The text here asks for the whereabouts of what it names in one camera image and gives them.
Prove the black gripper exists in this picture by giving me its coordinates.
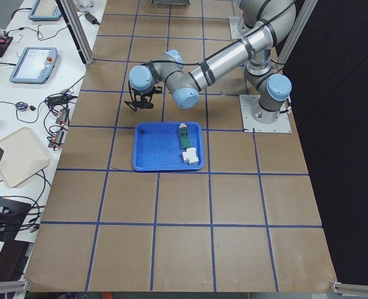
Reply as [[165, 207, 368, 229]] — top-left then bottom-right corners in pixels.
[[124, 87, 161, 112]]

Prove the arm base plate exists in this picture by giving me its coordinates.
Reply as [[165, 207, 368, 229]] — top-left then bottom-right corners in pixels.
[[228, 16, 244, 40], [240, 95, 292, 134]]

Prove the blue plastic tray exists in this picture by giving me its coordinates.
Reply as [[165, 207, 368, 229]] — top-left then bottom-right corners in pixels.
[[132, 121, 205, 172]]

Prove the green terminal block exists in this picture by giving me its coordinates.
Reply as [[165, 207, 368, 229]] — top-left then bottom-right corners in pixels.
[[178, 123, 191, 150]]

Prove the blue teach pendant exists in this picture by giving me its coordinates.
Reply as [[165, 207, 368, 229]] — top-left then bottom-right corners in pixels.
[[28, 0, 61, 21], [9, 47, 58, 84]]

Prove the aluminium frame post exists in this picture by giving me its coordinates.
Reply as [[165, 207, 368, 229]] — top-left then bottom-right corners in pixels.
[[56, 0, 94, 65]]

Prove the white circuit breaker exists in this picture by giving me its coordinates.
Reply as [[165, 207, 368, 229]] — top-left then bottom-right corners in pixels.
[[182, 147, 199, 165]]

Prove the beige plastic tray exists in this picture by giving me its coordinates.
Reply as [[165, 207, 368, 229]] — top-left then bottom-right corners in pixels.
[[0, 127, 51, 187]]

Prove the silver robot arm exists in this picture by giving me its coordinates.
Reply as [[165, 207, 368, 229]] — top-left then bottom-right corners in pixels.
[[126, 1, 296, 111]]

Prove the black power adapter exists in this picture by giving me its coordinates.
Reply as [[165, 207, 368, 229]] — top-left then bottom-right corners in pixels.
[[84, 13, 100, 25]]

